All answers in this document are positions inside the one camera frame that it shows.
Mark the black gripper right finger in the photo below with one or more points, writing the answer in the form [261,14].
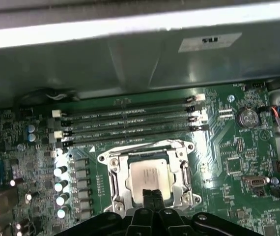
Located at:
[172,223]

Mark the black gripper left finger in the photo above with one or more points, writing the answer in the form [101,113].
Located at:
[140,223]

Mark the metal locking lever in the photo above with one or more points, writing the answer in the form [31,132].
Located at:
[174,141]
[187,179]

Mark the silver CPU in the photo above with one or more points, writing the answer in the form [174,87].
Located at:
[152,172]

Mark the CPU socket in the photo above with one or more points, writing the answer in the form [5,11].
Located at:
[106,157]

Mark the silver cylindrical capacitor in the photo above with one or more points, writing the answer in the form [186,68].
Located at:
[61,171]
[62,186]
[64,212]
[63,199]

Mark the internal USB port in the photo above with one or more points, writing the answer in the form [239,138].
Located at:
[253,183]

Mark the green motherboard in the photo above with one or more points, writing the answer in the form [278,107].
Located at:
[228,137]

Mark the silver coin battery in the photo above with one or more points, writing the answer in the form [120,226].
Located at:
[248,118]

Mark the blue top capacitor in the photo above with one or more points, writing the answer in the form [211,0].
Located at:
[32,128]
[32,137]

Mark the black open PC case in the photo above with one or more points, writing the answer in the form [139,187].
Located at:
[81,64]

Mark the white case label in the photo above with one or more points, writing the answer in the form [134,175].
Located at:
[210,41]

